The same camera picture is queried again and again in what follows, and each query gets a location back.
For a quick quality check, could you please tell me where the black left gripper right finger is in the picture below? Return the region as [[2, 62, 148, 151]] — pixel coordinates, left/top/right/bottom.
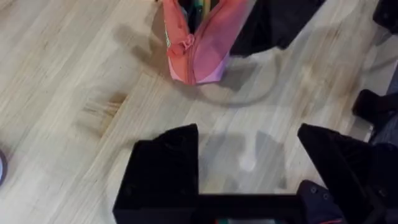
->
[[297, 123, 398, 224]]

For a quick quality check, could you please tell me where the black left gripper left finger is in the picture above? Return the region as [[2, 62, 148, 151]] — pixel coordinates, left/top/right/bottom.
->
[[112, 123, 200, 224]]

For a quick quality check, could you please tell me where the pink soft zip bag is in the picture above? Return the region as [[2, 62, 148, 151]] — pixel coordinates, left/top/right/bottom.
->
[[161, 0, 253, 86]]

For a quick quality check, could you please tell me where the black rail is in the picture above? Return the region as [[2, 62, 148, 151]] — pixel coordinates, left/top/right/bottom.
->
[[351, 89, 398, 129]]

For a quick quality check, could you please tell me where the dark round ring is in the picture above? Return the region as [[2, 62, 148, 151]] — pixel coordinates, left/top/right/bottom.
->
[[0, 149, 8, 187]]

